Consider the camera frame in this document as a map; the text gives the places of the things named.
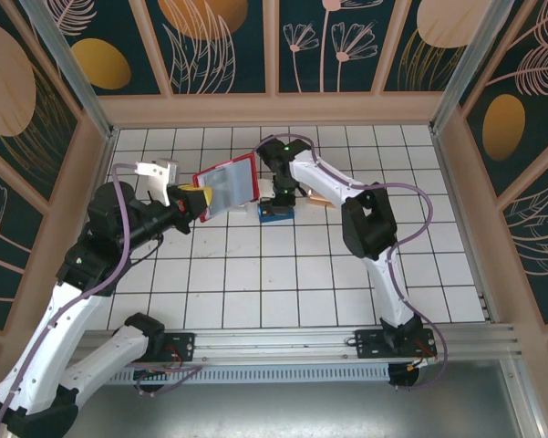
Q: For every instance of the aluminium frame rail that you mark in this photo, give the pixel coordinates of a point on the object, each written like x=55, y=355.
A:
x=524, y=401

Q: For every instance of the aluminium side rail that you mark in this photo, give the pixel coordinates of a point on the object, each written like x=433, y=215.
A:
x=467, y=228
x=106, y=155

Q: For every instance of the aluminium mounting rail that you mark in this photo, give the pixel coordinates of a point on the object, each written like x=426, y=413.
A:
x=273, y=347

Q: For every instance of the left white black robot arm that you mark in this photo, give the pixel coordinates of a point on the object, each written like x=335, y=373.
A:
x=50, y=328

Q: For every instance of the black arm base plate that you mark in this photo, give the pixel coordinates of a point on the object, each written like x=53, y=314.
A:
x=182, y=340
x=369, y=351

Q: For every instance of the red card holder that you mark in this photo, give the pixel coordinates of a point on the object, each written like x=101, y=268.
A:
x=228, y=182

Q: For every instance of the small blue box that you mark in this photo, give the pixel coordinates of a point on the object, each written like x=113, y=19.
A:
x=276, y=220

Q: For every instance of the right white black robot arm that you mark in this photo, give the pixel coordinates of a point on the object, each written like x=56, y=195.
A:
x=387, y=292

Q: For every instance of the aluminium frame post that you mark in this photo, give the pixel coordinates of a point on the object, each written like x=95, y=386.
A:
x=457, y=91
x=69, y=68

